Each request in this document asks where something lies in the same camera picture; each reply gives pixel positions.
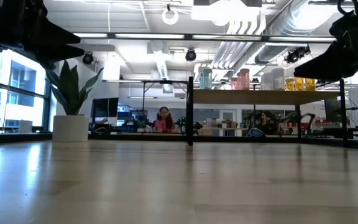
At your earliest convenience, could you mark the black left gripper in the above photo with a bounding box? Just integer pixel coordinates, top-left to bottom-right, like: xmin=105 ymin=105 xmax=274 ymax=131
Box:
xmin=0 ymin=0 xmax=86 ymax=70

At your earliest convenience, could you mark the black ceiling spotlight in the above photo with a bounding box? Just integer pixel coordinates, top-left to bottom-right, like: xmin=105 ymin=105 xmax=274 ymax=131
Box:
xmin=81 ymin=52 xmax=94 ymax=65
xmin=185 ymin=49 xmax=198 ymax=62

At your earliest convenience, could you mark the green snake plant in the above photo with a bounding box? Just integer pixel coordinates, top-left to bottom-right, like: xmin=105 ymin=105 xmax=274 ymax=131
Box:
xmin=44 ymin=57 xmax=104 ymax=116

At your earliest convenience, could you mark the black computer monitor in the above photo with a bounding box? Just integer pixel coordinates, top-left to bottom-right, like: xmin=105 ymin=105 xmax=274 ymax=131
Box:
xmin=91 ymin=97 xmax=119 ymax=119

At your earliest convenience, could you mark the person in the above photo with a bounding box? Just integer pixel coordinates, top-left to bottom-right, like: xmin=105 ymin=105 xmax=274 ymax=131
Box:
xmin=153 ymin=106 xmax=177 ymax=134
xmin=253 ymin=111 xmax=276 ymax=136

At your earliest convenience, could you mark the white plant pot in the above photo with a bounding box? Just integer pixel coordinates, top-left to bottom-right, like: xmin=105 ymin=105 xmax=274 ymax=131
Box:
xmin=52 ymin=114 xmax=90 ymax=143

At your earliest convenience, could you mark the small white bin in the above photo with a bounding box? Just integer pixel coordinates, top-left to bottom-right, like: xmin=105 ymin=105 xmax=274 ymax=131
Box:
xmin=19 ymin=119 xmax=33 ymax=134

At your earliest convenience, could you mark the long ceiling light strip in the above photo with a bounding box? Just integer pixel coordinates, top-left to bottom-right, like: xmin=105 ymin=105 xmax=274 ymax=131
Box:
xmin=71 ymin=30 xmax=337 ymax=44

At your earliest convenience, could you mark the blue grey round object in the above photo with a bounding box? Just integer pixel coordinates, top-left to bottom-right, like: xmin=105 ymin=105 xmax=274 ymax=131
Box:
xmin=247 ymin=128 xmax=264 ymax=138

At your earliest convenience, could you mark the black ceiling camera mount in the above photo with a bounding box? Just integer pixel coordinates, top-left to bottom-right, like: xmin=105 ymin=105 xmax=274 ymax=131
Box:
xmin=283 ymin=45 xmax=311 ymax=65

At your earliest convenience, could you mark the wooden shelf with black frame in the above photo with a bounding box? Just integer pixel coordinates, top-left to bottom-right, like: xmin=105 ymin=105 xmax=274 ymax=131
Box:
xmin=186 ymin=76 xmax=347 ymax=147

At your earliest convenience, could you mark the white ceiling ring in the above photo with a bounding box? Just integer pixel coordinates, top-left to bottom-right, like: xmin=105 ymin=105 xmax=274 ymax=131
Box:
xmin=162 ymin=7 xmax=180 ymax=26

